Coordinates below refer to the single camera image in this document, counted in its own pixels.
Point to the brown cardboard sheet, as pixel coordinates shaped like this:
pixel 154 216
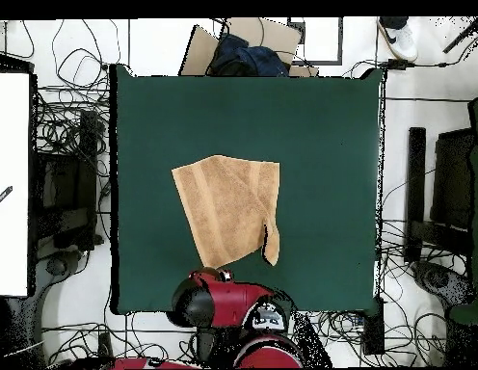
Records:
pixel 202 50
pixel 273 34

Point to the tan terry towel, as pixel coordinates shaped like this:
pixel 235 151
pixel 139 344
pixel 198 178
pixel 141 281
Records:
pixel 223 200

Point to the black box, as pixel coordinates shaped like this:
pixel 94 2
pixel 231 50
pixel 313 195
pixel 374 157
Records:
pixel 374 331

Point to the person's foot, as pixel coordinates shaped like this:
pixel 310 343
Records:
pixel 403 42

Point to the black power adapter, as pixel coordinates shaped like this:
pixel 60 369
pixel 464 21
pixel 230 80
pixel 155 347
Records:
pixel 397 64

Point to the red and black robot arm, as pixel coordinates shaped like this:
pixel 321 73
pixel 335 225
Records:
pixel 235 304

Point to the black rectangular frame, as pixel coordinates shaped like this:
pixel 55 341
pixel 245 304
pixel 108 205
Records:
pixel 340 42

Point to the white board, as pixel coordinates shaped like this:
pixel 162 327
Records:
pixel 11 135

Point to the person's leg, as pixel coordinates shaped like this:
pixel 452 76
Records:
pixel 393 22

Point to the black rod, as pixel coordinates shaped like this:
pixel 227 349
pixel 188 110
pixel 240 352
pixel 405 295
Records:
pixel 460 38

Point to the black stand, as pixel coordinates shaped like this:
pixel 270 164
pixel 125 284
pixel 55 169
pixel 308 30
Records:
pixel 416 173
pixel 65 231

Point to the black strip with print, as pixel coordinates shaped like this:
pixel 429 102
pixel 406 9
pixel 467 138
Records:
pixel 2 198

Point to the dark blue garment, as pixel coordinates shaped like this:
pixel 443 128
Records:
pixel 254 58

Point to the dark green table cloth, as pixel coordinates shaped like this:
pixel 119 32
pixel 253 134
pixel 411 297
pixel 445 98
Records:
pixel 300 115

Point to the black power strip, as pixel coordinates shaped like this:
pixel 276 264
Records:
pixel 105 347

